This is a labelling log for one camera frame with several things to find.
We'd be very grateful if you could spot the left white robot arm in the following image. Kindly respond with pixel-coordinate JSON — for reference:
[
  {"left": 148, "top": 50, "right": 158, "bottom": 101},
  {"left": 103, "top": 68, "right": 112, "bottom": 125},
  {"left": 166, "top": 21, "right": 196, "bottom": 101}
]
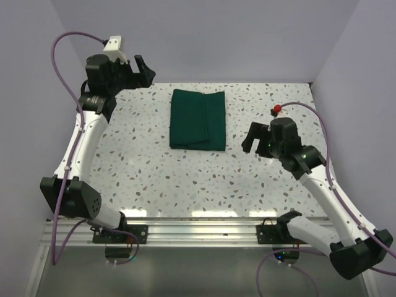
[{"left": 40, "top": 54, "right": 156, "bottom": 243}]

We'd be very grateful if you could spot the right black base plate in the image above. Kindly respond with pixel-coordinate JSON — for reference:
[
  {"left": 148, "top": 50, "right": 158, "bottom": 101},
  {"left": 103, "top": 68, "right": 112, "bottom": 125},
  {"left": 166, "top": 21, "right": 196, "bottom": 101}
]
[{"left": 256, "top": 218, "right": 298, "bottom": 244}]

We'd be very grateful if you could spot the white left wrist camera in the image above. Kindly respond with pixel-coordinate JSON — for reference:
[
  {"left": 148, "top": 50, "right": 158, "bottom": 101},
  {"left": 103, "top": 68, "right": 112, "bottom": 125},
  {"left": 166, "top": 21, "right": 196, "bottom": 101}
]
[{"left": 103, "top": 35, "right": 128, "bottom": 64}]

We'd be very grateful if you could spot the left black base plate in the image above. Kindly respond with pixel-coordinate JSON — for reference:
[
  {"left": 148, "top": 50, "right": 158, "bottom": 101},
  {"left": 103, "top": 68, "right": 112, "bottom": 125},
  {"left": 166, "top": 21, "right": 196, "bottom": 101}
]
[{"left": 90, "top": 225, "right": 149, "bottom": 244}]

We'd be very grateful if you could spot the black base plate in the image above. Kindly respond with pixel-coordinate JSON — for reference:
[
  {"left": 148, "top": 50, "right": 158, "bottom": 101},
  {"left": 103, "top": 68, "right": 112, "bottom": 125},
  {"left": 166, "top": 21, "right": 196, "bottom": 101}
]
[
  {"left": 90, "top": 225, "right": 149, "bottom": 244},
  {"left": 256, "top": 218, "right": 298, "bottom": 244}
]

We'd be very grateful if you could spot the aluminium mounting rail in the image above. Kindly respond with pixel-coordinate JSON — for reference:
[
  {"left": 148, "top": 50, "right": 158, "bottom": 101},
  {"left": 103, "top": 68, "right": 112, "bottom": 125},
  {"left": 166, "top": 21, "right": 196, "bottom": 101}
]
[{"left": 39, "top": 217, "right": 264, "bottom": 248}]

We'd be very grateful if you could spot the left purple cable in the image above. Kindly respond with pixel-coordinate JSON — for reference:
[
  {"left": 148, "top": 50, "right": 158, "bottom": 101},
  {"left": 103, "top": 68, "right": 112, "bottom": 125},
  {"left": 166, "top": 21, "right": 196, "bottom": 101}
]
[{"left": 50, "top": 32, "right": 140, "bottom": 266}]

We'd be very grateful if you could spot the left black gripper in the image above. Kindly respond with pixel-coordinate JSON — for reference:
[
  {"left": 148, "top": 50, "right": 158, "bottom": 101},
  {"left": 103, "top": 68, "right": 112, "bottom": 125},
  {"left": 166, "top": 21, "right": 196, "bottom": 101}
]
[{"left": 106, "top": 54, "right": 155, "bottom": 95}]

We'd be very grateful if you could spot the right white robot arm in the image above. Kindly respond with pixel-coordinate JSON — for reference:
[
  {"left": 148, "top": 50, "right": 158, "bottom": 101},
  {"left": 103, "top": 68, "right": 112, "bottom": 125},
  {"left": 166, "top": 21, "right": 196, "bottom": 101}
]
[{"left": 242, "top": 118, "right": 394, "bottom": 280}]

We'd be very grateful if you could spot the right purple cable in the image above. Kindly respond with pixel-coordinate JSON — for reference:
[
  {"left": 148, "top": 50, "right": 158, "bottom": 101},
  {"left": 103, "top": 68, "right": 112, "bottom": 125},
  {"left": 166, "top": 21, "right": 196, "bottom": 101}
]
[{"left": 255, "top": 101, "right": 396, "bottom": 297}]

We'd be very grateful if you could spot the purple cable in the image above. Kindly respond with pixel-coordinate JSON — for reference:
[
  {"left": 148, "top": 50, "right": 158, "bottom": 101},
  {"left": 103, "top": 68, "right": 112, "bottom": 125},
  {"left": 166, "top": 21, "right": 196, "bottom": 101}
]
[
  {"left": 255, "top": 101, "right": 396, "bottom": 297},
  {"left": 50, "top": 32, "right": 140, "bottom": 266}
]

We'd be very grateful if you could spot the green surgical cloth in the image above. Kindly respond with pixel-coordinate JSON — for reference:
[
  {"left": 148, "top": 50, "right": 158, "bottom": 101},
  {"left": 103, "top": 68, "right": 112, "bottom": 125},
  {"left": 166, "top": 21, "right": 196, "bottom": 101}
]
[{"left": 170, "top": 89, "right": 226, "bottom": 152}]

